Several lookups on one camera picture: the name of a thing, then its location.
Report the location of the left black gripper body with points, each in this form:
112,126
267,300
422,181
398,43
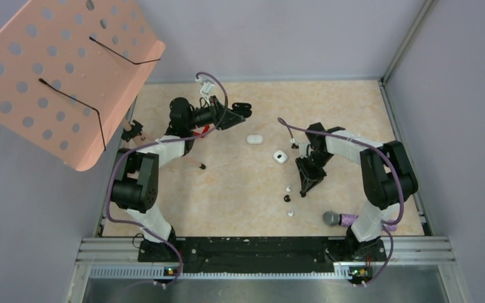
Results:
206,115

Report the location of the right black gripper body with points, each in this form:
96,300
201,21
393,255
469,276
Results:
315,162

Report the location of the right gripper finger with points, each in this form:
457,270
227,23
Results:
305,179
315,177

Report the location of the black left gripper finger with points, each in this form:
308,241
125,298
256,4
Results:
229,120
219,107

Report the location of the white square charging case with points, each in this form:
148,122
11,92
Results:
280,157

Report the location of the white oval charging case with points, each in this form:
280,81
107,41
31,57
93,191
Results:
254,139

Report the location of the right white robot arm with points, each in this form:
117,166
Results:
388,178

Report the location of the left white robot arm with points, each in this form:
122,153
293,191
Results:
136,184

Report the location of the red toy window brick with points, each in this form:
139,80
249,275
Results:
202,133

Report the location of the purple glitter microphone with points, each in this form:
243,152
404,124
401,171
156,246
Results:
332,218

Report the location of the pink perforated music stand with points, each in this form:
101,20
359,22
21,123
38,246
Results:
70,70

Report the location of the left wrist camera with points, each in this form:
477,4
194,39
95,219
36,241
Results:
206,88

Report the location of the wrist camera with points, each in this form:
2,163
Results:
206,88
303,148

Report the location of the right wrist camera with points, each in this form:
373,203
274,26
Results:
303,148

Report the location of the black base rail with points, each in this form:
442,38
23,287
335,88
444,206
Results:
253,255

